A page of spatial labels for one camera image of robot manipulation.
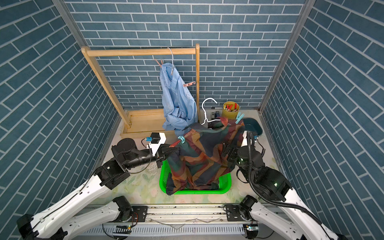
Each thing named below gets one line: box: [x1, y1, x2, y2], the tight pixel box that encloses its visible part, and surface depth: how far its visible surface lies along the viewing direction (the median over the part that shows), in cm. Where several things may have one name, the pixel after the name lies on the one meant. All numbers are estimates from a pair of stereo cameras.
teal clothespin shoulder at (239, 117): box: [235, 112, 245, 125], surface depth 67 cm
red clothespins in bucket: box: [226, 103, 238, 111], surface depth 107 cm
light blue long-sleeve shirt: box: [159, 62, 199, 137], surface depth 100 cm
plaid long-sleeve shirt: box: [166, 116, 245, 196], surface depth 72 cm
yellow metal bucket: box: [222, 101, 240, 120], surface depth 107 cm
